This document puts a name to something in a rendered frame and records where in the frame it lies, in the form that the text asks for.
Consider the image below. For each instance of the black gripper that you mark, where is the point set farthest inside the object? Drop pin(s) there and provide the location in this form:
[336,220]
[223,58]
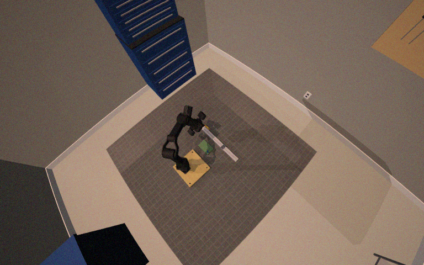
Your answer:
[201,116]

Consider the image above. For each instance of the green tray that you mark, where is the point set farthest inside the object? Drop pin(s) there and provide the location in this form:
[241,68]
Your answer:
[205,146]

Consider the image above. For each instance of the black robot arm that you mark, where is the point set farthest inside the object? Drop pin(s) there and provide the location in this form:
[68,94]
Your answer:
[183,119]

